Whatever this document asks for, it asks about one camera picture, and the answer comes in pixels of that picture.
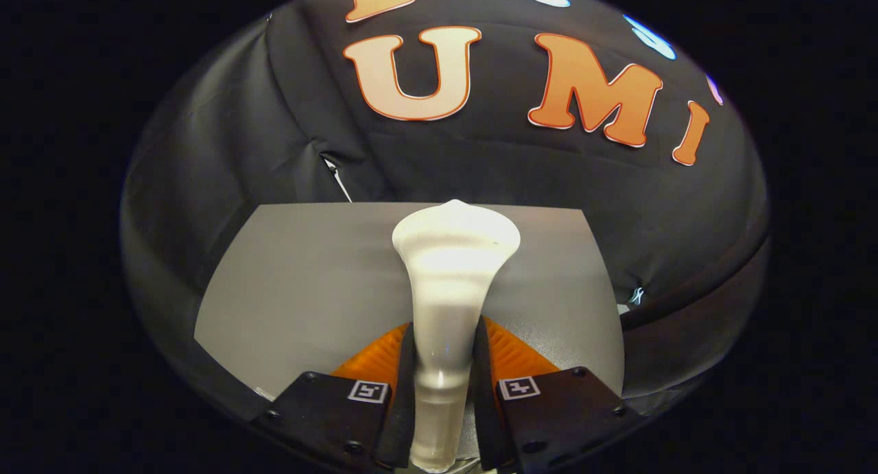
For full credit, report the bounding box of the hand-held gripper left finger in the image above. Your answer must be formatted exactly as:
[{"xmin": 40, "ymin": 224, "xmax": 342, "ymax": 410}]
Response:
[{"xmin": 250, "ymin": 322, "xmax": 416, "ymax": 473}]

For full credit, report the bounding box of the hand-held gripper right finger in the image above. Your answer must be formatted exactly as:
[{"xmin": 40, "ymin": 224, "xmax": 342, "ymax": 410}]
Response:
[{"xmin": 472, "ymin": 316, "xmax": 645, "ymax": 473}]

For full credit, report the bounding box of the white garment steamer head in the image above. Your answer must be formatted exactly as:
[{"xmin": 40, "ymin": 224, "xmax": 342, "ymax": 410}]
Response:
[{"xmin": 391, "ymin": 200, "xmax": 522, "ymax": 472}]

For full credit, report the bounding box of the grey drawer cabinet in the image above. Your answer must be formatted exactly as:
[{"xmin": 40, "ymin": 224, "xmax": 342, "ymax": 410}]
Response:
[{"xmin": 194, "ymin": 202, "xmax": 625, "ymax": 401}]

